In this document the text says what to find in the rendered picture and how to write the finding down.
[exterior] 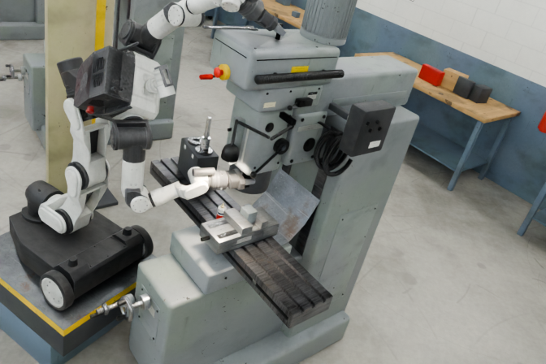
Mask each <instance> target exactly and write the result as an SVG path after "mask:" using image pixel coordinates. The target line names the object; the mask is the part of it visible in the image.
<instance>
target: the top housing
mask: <svg viewBox="0 0 546 364"><path fill-rule="evenodd" d="M284 31H285V32H286V34H285V35H284V36H283V37H282V36H281V35H280V39H279V40H276V39H275V34H276V32H275V31H273V30H272V31H270V32H269V31H268V30H266V29H259V30H258V31H252V30H248V29H217V30H216V31H215V32H214V40H213V45H212V51H211V56H210V66H211V67H212V68H214V69H215V68H216V67H219V65H220V64H227V65H228V66H229V68H230V71H231V75H230V77H229V80H230V81H231V82H233V83H234V84H235V85H237V86H239V87H240V88H242V89H243V90H244V91H251V90H261V89H278V88H287V87H297V86H306V85H324V84H330V83H331V82H332V79H323V80H304V81H294V82H284V83H274V84H256V83H255V80H254V78H255V76H256V75H266V74H273V73H274V72H276V73H277V74H279V73H291V72H315V71H322V70H323V69H324V70H326V71H328V70H335V69H336V64H337V62H338V58H339V56H340V50H339V48H337V47H336V46H334V45H324V44H320V43H318V42H314V41H311V40H309V39H306V38H304V37H303V36H302V35H301V34H300V29H285V30H284Z"/></svg>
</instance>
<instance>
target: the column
mask: <svg viewBox="0 0 546 364"><path fill-rule="evenodd" d="M395 107H396V110H395V113H394V116H393V118H392V122H391V124H390V127H389V129H388V133H387V136H386V138H385V140H384V143H383V147H382V149H381V150H380V151H375V152H372V153H368V154H362V155H358V156H355V157H349V156H347V158H346V159H345V160H344V161H343V162H342V163H341V164H340V165H339V166H338V167H337V168H335V169H334V170H332V171H331V172H334V171H338V170H340V169H341V168H342V167H343V166H344V165H345V164H346V163H347V161H348V160H349V158H351V159H352V160H353V161H352V163H351V165H350V166H349V167H348V168H347V170H346V171H344V172H343V173H341V174H340V175H337V176H333V177H330V176H328V175H326V174H325V173H324V171H323V170H321V169H319V168H318V167H317V165H316V162H315V160H314V159H312V160H310V161H306V162H299V163H295V164H291V165H287V166H285V165H284V164H283V163H280V164H279V167H278V168H277V169H276V170H274V171H272V173H271V179H270V183H271V181H272V180H273V179H274V178H275V176H276V174H277V172H278V171H279V169H280V168H281V169H282V170H283V171H285V172H286V173H287V174H288V175H290V176H291V177H292V178H293V179H294V180H295V181H296V182H298V183H299V184H300V185H302V186H303V187H304V188H305V189H307V190H308V191H309V192H310V193H312V194H313V195H314V196H315V197H317V198H318V199H319V200H320V203H319V204H318V205H317V207H316V208H315V210H314V212H313V214H312V215H311V216H310V218H309V219H308V221H307V222H306V224H305V225H304V226H303V228H302V229H301V230H300V231H299V232H298V233H297V234H296V235H295V236H294V237H293V238H292V239H291V240H290V241H289V244H290V245H291V246H292V247H293V248H294V249H295V250H296V251H297V252H298V253H299V254H300V255H301V256H302V261H301V265H302V266H303V267H304V268H305V269H306V270H307V271H308V272H309V273H310V274H311V275H312V276H313V277H314V278H315V279H316V280H317V281H318V282H319V283H320V284H321V285H322V286H323V287H324V288H325V289H326V290H327V291H328V292H329V293H330V294H331V295H332V296H333V298H332V300H331V304H330V306H329V309H328V310H325V311H323V312H322V313H320V314H317V315H315V316H314V317H312V318H309V319H307V320H306V321H304V322H302V323H299V324H297V325H296V326H294V327H291V328H288V327H287V326H286V325H285V324H284V323H282V326H281V328H280V330H281V331H282V332H283V333H284V334H285V335H286V336H287V337H292V336H295V335H296V334H298V333H300V332H302V331H304V330H305V329H307V328H309V327H312V326H314V325H315V324H317V323H320V322H322V321H323V320H325V319H328V318H330V317H331V316H332V315H334V314H337V313H339V312H341V311H342V310H343V311H345V308H346V306H347V304H348V302H349V298H350V296H351V293H352V291H353V288H354V285H355V283H356V281H357V278H358V275H359V273H360V270H361V268H362V264H363V263H364V260H365V258H366V255H367V252H368V249H369V248H370V245H371V242H372V240H373V237H374V234H375V231H376V229H377V227H378V225H379V221H380V219H381V216H382V214H383V212H384V208H385V206H386V204H387V201H388V198H389V196H390V193H391V191H392V187H393V185H394V183H395V181H396V178H397V175H398V172H399V170H400V168H401V164H402V163H403V160H404V158H405V154H406V152H407V149H408V148H409V145H410V142H411V139H412V137H413V134H414V131H415V129H416V127H417V124H418V121H419V116H418V115H416V114H415V113H413V112H411V111H409V110H407V109H405V108H404V107H402V106H395ZM346 122H347V120H346V119H343V118H342V117H340V116H339V115H329V116H327V117H326V119H325V124H326V125H327V126H328V127H330V128H331V129H326V128H325V127H323V130H322V134H323V133H325V132H326V131H328V130H335V131H342V132H343V131H344V130H345V125H346ZM322 134H321V136H322ZM270 183H269V185H270Z"/></svg>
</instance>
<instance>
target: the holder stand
mask: <svg viewBox="0 0 546 364"><path fill-rule="evenodd" d="M201 140H202V137H201V136H191V137H184V138H181V144H180V155H179V162H178V168H179V170H180V171H181V173H182V174H183V175H184V177H185V179H186V180H187V181H188V182H189V183H190V184H191V182H190V180H189V176H188V171H189V169H190V168H192V167H200V168H207V167H214V169H215V170H217V166H218V160H219V156H218V155H217V154H216V153H215V151H214V150H213V149H212V148H211V147H210V148H209V150H208V151H201V150H200V145H201Z"/></svg>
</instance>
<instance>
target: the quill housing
mask: <svg viewBox="0 0 546 364"><path fill-rule="evenodd" d="M280 112H285V113H287V114H288V115H290V116H292V115H293V109H292V110H288V109H284V110H272V111H265V112H257V111H256V110H254V109H253V108H252V107H250V106H249V105H247V104H246V103H244V102H243V101H241V100H240V99H239V98H238V97H237V96H235V100H234V104H233V109H232V117H231V122H230V126H229V128H232V120H233V117H239V116H241V117H242V118H243V119H245V124H247V125H249V126H251V127H252V128H256V129H257V130H258V131H260V132H264V133H265V134H267V135H269V136H270V138H271V137H273V136H274V135H275V134H276V133H278V132H281V131H282V130H284V129H285V128H287V125H288V123H286V122H285V121H284V120H282V119H281V118H280V117H279V116H280ZM287 134H288V132H285V133H284V134H282V135H281V136H278V137H277V138H275V139H274V140H273V141H271V140H270V139H267V138H265V137H264V136H261V135H259V134H257V133H256V132H253V131H251V130H249V129H248V128H245V129H244V133H243V137H242V141H241V145H240V154H239V158H238V161H237V163H235V165H236V166H237V167H238V168H240V169H241V170H242V171H243V172H244V173H245V174H246V175H248V176H249V175H250V172H252V171H256V170H257V169H258V168H259V167H260V166H261V165H262V164H263V163H264V162H265V161H266V160H267V159H269V158H270V157H271V156H272V155H273V154H274V153H275V151H274V150H273V146H274V144H275V142H276V141H277V140H278V139H280V138H284V139H285V140H286V137H287ZM230 136H231V132H228V135H227V143H226V144H229V141H230ZM281 157H282V154H277V155H276V156H275V157H274V158H273V159H272V160H271V161H270V162H269V163H268V164H267V165H266V166H265V167H264V168H263V169H262V170H261V171H259V172H258V173H257V174H259V173H263V172H267V171H274V170H276V169H277V168H278V167H279V165H280V160H281Z"/></svg>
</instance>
